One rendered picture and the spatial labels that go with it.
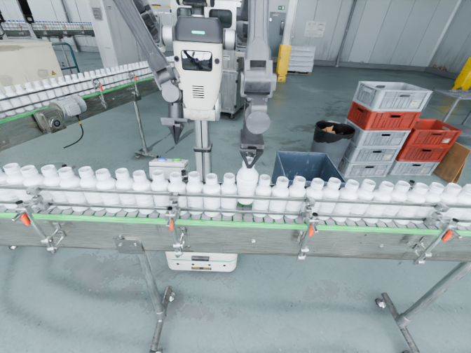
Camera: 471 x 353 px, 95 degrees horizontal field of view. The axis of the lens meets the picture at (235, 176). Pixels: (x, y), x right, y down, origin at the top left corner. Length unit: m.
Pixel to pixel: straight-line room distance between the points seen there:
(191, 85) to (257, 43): 0.65
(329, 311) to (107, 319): 1.47
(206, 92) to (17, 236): 0.98
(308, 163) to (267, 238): 0.74
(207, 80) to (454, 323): 2.22
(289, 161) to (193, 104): 0.67
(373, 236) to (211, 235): 0.61
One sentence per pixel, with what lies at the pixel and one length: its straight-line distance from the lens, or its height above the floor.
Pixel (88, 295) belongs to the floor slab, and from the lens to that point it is 1.97.
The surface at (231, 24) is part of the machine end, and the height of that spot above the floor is 1.56.
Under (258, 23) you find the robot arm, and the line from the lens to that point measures 0.62.
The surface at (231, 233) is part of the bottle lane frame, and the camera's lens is 0.83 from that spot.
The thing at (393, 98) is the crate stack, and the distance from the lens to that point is 2.92.
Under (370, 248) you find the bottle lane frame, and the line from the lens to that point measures 1.04.
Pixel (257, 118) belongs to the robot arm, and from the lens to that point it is 0.52.
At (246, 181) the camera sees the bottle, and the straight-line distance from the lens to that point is 0.69.
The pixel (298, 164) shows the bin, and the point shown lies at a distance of 1.45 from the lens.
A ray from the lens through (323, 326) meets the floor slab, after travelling 1.81.
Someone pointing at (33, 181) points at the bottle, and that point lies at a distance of 0.96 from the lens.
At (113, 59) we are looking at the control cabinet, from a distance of 6.64.
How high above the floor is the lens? 1.58
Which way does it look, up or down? 35 degrees down
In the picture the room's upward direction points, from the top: 4 degrees clockwise
